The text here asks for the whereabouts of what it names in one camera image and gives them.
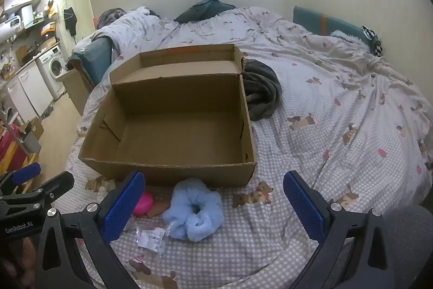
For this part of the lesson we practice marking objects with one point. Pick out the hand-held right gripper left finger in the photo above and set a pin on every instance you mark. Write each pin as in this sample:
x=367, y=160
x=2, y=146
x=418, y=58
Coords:
x=123, y=204

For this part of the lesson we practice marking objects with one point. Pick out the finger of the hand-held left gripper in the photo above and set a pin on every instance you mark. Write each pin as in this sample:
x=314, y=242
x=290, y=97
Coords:
x=27, y=173
x=55, y=184

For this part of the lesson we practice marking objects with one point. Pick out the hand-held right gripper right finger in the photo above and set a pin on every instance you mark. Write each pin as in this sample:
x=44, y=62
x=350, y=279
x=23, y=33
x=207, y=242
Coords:
x=304, y=207

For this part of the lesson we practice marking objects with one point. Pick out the pink soft item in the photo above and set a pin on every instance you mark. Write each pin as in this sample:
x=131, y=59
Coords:
x=143, y=204

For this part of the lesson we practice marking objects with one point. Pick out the light blue fluffy sock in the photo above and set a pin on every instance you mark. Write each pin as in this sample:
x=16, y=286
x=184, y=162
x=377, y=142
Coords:
x=206, y=204

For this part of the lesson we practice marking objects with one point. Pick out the red yellow rack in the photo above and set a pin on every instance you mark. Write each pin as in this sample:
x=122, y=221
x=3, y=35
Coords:
x=12, y=150

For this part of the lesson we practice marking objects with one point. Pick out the grey bin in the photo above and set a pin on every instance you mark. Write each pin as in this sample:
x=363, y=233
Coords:
x=32, y=142

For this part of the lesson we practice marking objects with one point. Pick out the brown fabric piece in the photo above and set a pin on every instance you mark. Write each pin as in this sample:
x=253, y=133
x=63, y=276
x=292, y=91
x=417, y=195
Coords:
x=159, y=207

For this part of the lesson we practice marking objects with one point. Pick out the clear plastic packet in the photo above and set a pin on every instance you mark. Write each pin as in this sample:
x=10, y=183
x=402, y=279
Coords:
x=152, y=238

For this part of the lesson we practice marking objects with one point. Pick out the small cardboard box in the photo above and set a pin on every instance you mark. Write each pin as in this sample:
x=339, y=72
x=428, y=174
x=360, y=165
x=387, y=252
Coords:
x=35, y=128

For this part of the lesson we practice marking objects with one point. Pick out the white floor cabinet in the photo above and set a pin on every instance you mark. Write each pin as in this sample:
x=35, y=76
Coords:
x=28, y=89

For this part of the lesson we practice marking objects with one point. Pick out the wooden bedside cabinet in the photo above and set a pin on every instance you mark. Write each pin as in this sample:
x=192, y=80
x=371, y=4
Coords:
x=72, y=89

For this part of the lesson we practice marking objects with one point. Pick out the dog print checkered duvet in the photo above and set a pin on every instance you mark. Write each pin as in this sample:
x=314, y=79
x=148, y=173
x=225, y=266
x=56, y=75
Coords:
x=321, y=99

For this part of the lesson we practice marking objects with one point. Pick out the white washing machine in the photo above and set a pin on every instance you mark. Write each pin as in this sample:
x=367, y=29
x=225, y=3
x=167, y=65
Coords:
x=54, y=65

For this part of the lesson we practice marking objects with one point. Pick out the person's grey pants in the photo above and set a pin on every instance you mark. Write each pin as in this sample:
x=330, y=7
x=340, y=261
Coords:
x=412, y=234

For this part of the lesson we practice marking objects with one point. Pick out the dark grey cloth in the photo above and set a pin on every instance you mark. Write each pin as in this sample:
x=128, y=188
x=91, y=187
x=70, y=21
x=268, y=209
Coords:
x=264, y=89

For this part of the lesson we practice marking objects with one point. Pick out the teal pillow orange stripe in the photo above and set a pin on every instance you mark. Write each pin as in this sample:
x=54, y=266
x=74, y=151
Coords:
x=98, y=55
x=311, y=20

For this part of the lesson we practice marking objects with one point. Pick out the black hanging garment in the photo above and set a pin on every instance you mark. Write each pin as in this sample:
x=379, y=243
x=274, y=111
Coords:
x=71, y=20

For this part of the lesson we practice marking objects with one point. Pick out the white fluffy cloth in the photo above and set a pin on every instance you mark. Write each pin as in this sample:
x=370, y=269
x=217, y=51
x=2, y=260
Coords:
x=348, y=36

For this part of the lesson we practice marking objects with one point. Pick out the patterned brown pillow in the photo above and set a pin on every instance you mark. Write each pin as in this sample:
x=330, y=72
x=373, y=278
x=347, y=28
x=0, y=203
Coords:
x=110, y=16

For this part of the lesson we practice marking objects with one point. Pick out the black white checkered item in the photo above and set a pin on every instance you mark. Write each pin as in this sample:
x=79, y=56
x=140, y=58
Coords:
x=372, y=38

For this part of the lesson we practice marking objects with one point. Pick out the dark teal cushion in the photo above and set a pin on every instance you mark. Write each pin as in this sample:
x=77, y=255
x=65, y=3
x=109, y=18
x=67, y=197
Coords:
x=203, y=11

